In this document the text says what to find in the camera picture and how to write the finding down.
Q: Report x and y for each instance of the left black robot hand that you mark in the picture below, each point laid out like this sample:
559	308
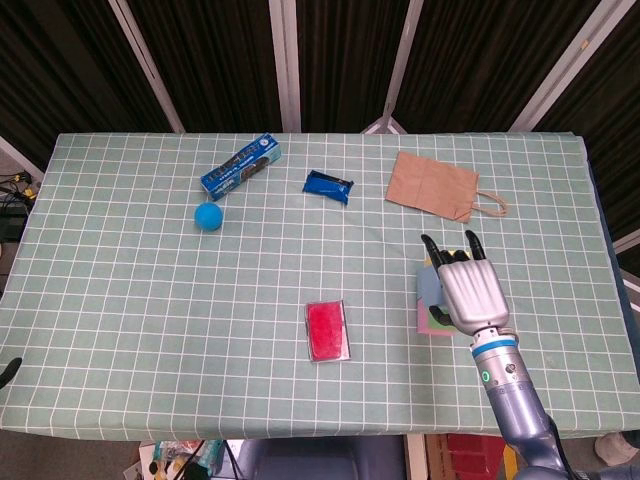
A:
10	372

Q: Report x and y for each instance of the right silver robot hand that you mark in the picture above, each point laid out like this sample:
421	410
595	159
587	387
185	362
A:
470	295

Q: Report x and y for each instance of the light blue foam cube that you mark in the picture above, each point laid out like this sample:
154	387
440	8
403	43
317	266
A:
427	287

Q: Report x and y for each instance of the green foam cube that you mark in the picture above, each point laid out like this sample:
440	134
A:
440	329

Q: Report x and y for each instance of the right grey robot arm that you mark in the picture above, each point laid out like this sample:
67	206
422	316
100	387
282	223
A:
515	400

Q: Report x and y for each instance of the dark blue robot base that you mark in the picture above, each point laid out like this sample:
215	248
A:
320	460

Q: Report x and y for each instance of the brown paper sheet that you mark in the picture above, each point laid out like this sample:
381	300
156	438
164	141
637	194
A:
430	187

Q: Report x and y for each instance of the clear tray with red inside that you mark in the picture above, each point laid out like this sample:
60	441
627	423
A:
327	332

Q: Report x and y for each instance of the red plastic bin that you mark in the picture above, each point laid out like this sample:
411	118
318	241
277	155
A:
475	450

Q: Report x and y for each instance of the green checkered tablecloth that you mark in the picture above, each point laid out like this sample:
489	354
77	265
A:
150	300

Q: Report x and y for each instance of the blue snack packet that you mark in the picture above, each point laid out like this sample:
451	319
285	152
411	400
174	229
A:
327	187

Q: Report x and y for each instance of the dark pleated partition panel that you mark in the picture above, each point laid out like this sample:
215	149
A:
215	65
615	100
480	65
60	75
345	60

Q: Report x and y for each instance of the blue ball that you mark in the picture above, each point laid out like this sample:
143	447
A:
208	217

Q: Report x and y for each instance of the blue cookie box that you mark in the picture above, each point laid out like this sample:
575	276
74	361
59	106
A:
240	167

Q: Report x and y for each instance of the white partition frame post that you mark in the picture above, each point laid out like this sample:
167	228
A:
286	65
404	50
20	160
575	57
627	242
150	75

